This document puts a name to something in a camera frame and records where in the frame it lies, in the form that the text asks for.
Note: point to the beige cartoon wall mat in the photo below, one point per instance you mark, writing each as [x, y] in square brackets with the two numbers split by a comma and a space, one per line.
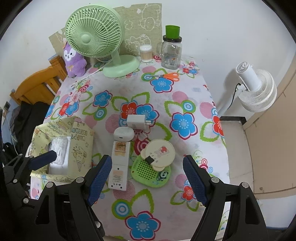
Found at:
[142, 26]

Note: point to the white remote control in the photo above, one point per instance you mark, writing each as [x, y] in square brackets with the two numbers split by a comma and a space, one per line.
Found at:
[120, 158]

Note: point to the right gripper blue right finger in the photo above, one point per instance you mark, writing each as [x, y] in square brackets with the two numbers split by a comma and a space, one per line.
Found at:
[196, 177]

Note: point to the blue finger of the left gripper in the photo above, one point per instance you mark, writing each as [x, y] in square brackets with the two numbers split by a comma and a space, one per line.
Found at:
[42, 160]

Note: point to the white tissue pack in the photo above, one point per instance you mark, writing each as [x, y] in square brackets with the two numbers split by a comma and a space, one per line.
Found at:
[61, 145]

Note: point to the purple plush toy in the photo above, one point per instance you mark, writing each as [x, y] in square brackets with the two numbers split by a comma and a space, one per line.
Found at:
[74, 61]

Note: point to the black clothing pile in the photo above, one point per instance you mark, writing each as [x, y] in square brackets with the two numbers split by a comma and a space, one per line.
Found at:
[19, 125]

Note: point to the cotton swab container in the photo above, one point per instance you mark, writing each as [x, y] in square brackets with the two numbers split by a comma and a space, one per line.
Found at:
[146, 53]

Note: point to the green plastic cup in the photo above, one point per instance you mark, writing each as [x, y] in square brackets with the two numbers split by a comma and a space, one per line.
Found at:
[172, 31]

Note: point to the white earbud case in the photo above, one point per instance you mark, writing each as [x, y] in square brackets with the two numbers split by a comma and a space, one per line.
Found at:
[123, 133]

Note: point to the wooden chair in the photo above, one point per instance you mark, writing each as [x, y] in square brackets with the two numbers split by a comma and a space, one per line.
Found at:
[43, 85]

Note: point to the white standing fan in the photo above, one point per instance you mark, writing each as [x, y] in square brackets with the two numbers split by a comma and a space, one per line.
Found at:
[260, 89]

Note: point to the green desk fan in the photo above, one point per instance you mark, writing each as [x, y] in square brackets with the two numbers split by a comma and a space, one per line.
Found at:
[96, 32]

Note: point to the green panda speaker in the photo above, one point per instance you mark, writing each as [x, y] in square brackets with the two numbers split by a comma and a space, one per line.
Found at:
[143, 173]

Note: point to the yellow cartoon storage box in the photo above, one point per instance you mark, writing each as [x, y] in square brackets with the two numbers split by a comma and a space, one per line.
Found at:
[72, 140]

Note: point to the round cream compact mirror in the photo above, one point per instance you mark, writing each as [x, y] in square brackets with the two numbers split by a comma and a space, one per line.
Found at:
[159, 154]

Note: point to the glass mason jar mug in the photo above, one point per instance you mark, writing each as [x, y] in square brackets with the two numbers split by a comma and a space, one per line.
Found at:
[170, 51]

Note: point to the white power adapter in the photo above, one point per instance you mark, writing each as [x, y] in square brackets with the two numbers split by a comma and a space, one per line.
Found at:
[138, 121]

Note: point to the orange handled scissors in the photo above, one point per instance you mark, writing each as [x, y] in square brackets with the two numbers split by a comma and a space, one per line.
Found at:
[171, 76]

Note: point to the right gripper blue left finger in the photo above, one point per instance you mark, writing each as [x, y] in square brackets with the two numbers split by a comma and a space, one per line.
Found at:
[96, 178]

